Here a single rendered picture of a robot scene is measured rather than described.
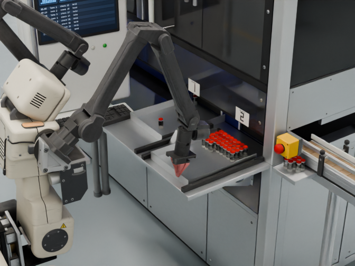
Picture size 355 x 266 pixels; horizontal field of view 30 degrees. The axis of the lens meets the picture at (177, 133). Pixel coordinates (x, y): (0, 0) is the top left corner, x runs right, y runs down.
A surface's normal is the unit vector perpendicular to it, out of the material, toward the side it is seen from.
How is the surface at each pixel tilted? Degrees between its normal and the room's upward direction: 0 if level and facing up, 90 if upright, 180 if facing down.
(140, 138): 0
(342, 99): 90
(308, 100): 90
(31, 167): 90
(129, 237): 0
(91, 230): 0
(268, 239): 90
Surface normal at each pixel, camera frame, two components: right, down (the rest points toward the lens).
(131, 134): 0.00, -0.87
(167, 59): 0.50, 0.53
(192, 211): -0.83, 0.28
